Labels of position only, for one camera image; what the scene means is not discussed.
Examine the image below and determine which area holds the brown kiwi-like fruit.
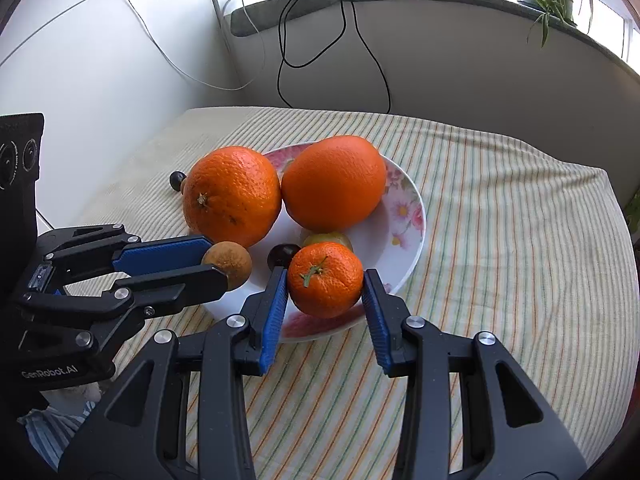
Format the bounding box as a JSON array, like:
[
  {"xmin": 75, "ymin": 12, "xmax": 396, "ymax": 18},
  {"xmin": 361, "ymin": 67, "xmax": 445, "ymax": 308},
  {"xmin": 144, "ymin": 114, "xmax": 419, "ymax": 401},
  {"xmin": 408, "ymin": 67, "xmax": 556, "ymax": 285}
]
[{"xmin": 202, "ymin": 242, "xmax": 253, "ymax": 290}]

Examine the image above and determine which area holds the dark cherry tomato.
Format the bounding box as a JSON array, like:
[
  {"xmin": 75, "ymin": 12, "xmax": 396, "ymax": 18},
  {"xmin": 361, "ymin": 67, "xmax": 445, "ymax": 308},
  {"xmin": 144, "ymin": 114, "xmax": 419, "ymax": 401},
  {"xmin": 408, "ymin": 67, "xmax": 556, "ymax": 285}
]
[{"xmin": 267, "ymin": 244, "xmax": 300, "ymax": 271}]

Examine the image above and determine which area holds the small mandarin with stem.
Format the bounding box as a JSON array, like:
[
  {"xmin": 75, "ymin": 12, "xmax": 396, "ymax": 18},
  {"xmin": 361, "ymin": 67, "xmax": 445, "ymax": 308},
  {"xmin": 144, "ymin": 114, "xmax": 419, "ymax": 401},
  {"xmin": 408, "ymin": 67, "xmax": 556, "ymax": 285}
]
[{"xmin": 288, "ymin": 242, "xmax": 363, "ymax": 318}]

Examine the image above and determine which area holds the floral white plate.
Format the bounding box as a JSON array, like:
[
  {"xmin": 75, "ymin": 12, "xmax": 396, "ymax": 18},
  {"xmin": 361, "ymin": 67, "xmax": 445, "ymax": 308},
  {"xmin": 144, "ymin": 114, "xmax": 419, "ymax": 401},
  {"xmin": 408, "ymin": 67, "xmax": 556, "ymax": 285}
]
[{"xmin": 204, "ymin": 158, "xmax": 426, "ymax": 344}]

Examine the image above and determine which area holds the large dimpled orange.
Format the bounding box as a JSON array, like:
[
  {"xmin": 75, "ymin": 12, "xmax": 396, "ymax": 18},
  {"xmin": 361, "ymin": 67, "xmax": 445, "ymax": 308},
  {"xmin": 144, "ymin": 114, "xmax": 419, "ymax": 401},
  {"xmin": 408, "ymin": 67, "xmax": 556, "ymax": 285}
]
[{"xmin": 182, "ymin": 146, "xmax": 282, "ymax": 248}]

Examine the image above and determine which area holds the yellow green fruit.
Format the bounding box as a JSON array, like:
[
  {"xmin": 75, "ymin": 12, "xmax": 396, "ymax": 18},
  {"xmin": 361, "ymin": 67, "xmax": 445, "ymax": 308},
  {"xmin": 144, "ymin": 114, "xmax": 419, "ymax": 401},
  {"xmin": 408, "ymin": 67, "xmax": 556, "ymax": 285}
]
[{"xmin": 302, "ymin": 232, "xmax": 354, "ymax": 252}]

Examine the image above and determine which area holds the large smooth orange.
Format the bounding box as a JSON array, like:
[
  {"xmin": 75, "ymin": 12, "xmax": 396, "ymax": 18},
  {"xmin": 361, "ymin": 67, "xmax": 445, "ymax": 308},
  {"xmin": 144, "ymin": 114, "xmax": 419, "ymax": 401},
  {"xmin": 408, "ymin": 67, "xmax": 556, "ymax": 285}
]
[{"xmin": 281, "ymin": 136, "xmax": 386, "ymax": 232}]

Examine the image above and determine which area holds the dark plum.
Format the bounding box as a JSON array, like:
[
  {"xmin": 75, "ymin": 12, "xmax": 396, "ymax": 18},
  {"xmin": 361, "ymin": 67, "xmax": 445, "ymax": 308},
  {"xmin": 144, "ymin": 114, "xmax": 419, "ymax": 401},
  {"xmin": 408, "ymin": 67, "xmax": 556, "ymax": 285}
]
[{"xmin": 169, "ymin": 171, "xmax": 186, "ymax": 193}]

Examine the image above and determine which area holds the striped tablecloth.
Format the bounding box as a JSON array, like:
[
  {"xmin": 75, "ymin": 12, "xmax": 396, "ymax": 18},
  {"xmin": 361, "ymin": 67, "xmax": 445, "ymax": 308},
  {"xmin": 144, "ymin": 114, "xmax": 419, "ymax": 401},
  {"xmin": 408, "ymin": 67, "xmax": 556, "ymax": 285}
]
[{"xmin": 80, "ymin": 107, "xmax": 639, "ymax": 479}]

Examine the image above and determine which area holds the white cable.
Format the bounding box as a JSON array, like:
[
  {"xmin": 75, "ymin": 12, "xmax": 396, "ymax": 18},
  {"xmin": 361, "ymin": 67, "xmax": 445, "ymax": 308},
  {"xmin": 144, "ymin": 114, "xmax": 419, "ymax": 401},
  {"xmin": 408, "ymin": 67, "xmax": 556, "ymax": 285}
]
[{"xmin": 115, "ymin": 0, "xmax": 269, "ymax": 92}]

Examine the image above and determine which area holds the black cable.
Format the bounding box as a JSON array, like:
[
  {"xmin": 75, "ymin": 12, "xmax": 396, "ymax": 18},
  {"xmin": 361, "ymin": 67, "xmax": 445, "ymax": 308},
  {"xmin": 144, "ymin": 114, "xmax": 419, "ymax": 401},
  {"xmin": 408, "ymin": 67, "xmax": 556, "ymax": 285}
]
[{"xmin": 276, "ymin": 0, "xmax": 393, "ymax": 115}]

